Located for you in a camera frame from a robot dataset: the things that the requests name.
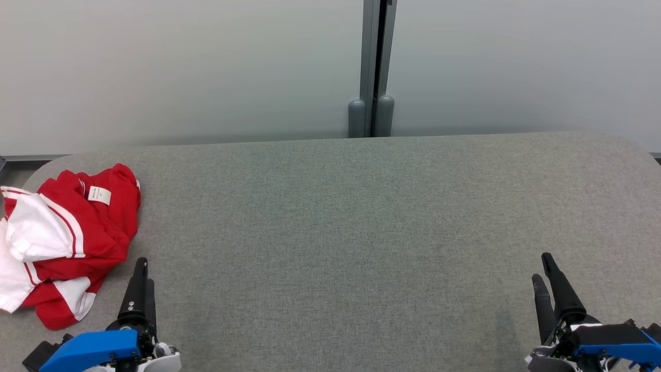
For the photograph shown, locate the grey wall base rail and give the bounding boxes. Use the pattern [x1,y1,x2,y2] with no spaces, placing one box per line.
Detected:
[0,153,69,162]

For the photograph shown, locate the grey partition post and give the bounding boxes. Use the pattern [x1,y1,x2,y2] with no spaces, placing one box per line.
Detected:
[360,0,397,137]

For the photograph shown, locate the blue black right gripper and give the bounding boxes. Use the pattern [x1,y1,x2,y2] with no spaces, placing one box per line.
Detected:
[527,252,661,372]

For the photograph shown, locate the red white basketball shorts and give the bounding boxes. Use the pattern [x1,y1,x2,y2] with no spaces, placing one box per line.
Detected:
[23,163,141,331]

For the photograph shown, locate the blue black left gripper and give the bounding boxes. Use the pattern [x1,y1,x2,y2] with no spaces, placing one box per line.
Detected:
[39,258,181,372]

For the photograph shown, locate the grey cylindrical post foot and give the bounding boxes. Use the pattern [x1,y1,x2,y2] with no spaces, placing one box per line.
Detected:
[375,95,395,137]
[348,99,366,138]

